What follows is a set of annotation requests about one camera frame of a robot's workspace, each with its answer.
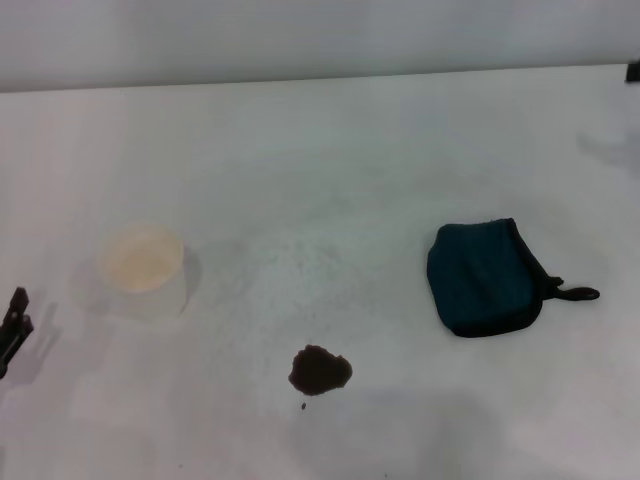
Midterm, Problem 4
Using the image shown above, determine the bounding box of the black liquid stain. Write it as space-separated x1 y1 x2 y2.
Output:
287 344 354 397

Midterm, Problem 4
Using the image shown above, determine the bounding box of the blue rag with black loop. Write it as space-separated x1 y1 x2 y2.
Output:
426 216 602 339

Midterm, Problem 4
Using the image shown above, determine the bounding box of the white paper cup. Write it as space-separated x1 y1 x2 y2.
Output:
97 223 191 321

